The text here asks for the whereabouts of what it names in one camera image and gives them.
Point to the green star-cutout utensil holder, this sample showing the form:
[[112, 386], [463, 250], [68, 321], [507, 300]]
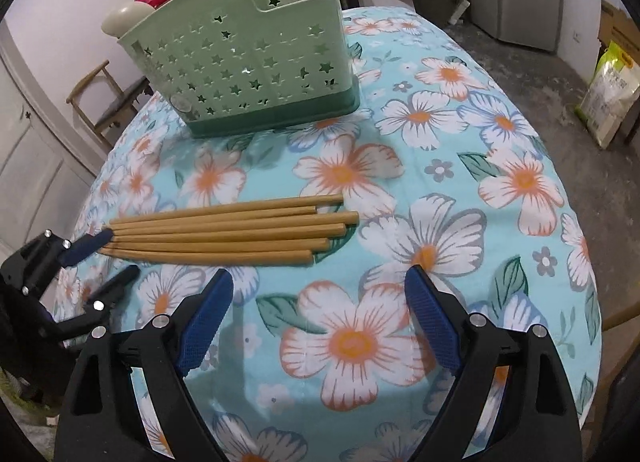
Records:
[[235, 67]]

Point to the bundle of wooden chopsticks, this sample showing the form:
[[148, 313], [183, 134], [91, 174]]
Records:
[[215, 234]]

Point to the green and white rice bag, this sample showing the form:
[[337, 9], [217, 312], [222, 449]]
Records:
[[612, 92]]

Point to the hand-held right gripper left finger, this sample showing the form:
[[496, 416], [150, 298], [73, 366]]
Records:
[[205, 322]]

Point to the white panelled door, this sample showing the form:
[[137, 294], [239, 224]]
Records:
[[35, 142]]

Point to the wooden chair with dark seat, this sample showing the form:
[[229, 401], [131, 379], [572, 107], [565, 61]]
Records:
[[107, 102]]

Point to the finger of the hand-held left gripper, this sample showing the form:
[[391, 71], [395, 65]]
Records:
[[87, 247], [117, 284]]

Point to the cardboard box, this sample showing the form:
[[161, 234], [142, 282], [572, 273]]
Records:
[[622, 25]]

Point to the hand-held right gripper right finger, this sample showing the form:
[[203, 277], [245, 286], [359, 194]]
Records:
[[432, 322]]

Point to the floral blue quilt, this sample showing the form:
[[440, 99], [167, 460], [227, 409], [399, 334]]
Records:
[[375, 242]]

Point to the cream plastic ladle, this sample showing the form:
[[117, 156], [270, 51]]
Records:
[[125, 17]]

